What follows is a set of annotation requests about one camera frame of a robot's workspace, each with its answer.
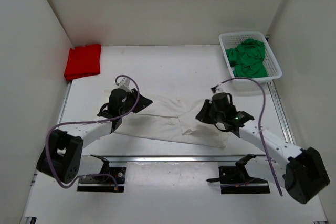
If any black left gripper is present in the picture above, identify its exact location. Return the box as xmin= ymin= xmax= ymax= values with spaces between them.
xmin=119 ymin=88 xmax=153 ymax=116

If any white t-shirt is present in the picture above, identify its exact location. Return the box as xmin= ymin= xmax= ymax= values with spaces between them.
xmin=115 ymin=91 xmax=229 ymax=149

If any red t-shirt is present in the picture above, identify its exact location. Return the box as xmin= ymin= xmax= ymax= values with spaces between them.
xmin=64 ymin=44 xmax=101 ymax=81

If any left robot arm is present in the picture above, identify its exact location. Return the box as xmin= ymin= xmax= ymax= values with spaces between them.
xmin=36 ymin=88 xmax=153 ymax=189

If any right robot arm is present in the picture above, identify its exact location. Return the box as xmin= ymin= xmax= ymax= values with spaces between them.
xmin=196 ymin=92 xmax=330 ymax=204

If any green t-shirt in basket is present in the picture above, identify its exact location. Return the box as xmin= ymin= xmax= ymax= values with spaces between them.
xmin=225 ymin=39 xmax=268 ymax=79

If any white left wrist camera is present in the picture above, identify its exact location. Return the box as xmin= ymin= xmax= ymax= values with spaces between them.
xmin=116 ymin=77 xmax=131 ymax=93

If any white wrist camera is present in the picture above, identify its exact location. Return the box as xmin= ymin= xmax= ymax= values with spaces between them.
xmin=211 ymin=85 xmax=222 ymax=94
xmin=116 ymin=77 xmax=131 ymax=93

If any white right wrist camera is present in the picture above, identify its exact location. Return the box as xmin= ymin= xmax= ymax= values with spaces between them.
xmin=211 ymin=85 xmax=222 ymax=94

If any aluminium table edge rail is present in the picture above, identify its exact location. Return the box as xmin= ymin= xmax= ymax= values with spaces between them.
xmin=81 ymin=155 xmax=274 ymax=164

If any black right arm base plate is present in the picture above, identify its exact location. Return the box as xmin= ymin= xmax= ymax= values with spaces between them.
xmin=206 ymin=154 xmax=270 ymax=195

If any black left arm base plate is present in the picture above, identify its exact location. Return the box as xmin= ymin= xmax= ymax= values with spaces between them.
xmin=77 ymin=163 xmax=127 ymax=193

